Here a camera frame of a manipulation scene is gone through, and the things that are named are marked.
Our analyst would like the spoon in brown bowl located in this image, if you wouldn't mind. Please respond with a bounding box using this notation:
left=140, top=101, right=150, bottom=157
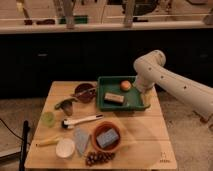
left=71, top=88, right=96, bottom=97

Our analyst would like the dark grape bunch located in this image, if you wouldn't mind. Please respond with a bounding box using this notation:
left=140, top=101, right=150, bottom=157
left=85, top=151, right=115, bottom=166

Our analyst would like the small orange apple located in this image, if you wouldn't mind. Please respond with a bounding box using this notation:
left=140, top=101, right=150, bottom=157
left=120, top=80, right=132, bottom=91

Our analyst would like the small green cup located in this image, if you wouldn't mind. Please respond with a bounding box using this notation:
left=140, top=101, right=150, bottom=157
left=41, top=112, right=55, bottom=127

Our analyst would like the green plastic tray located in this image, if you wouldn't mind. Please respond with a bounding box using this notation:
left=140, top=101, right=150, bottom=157
left=96, top=76, right=147, bottom=111

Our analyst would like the orange bowl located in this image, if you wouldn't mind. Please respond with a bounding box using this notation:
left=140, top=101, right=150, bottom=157
left=91, top=121, right=121, bottom=152

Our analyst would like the black stand pole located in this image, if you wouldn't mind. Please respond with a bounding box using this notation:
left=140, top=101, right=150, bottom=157
left=19, top=120, right=30, bottom=171

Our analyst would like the blue sponge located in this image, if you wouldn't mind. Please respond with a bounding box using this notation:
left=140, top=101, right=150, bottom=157
left=96, top=128, right=119, bottom=148

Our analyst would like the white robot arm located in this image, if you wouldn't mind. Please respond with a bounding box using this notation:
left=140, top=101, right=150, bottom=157
left=133, top=50, right=213, bottom=121

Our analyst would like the brown wooden block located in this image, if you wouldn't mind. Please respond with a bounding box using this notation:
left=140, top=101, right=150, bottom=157
left=104, top=93, right=124, bottom=104

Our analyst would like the grey blue cloth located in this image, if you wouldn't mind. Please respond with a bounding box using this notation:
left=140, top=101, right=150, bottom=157
left=74, top=127, right=90, bottom=156

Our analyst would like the dark brown bowl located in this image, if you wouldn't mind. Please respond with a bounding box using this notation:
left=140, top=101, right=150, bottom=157
left=74, top=83, right=96, bottom=103

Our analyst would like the white handled brush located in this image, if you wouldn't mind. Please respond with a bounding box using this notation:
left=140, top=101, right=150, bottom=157
left=61, top=114, right=103, bottom=129

